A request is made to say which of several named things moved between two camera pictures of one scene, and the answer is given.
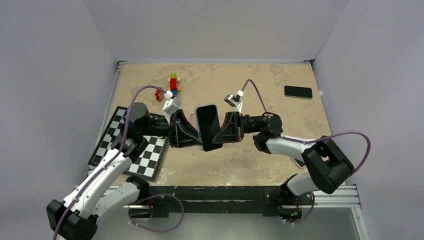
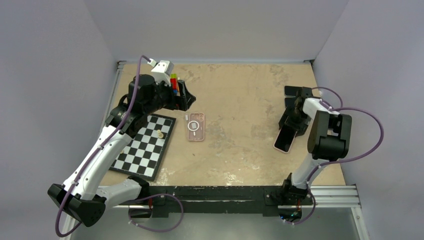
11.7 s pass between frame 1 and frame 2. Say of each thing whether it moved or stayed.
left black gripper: moved
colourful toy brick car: stayed
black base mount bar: stayed
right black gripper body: moved
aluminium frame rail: stayed
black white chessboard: stayed
